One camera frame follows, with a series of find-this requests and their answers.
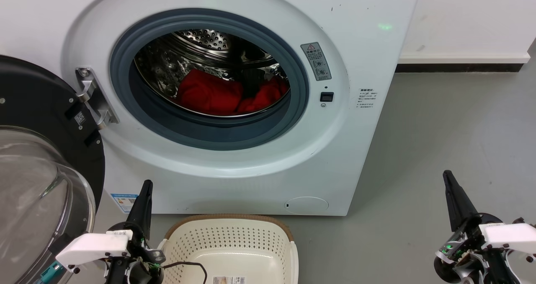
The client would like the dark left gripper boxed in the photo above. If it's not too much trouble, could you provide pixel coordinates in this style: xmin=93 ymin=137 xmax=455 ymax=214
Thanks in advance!
xmin=105 ymin=180 xmax=166 ymax=284

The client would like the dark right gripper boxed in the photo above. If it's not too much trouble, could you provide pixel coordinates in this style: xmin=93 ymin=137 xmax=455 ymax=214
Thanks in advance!
xmin=433 ymin=170 xmax=516 ymax=284

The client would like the blue energy label sticker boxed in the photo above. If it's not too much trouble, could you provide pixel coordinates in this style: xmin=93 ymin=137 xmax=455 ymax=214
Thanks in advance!
xmin=111 ymin=193 xmax=139 ymax=214

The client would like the cream perforated laundry basket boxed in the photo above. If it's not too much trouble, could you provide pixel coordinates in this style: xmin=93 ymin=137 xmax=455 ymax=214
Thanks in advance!
xmin=158 ymin=214 xmax=299 ymax=284

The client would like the dark wall baseboard strip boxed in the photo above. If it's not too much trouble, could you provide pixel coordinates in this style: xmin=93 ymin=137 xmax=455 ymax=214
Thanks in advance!
xmin=396 ymin=62 xmax=525 ymax=73

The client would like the red garment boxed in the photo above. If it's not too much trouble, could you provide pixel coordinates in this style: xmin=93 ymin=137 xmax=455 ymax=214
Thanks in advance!
xmin=176 ymin=68 xmax=290 ymax=116

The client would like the grey warning sticker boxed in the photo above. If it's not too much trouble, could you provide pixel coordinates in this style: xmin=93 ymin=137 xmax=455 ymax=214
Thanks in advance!
xmin=300 ymin=41 xmax=332 ymax=82

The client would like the thin black cable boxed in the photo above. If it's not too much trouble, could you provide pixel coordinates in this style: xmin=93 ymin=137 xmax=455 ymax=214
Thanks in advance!
xmin=161 ymin=261 xmax=209 ymax=284

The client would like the white front-load washing machine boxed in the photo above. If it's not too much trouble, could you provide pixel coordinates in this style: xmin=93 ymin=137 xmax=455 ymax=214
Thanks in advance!
xmin=0 ymin=0 xmax=422 ymax=217

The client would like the washing machine door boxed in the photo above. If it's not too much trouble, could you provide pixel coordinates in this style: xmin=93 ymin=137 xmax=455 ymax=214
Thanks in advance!
xmin=0 ymin=54 xmax=120 ymax=284

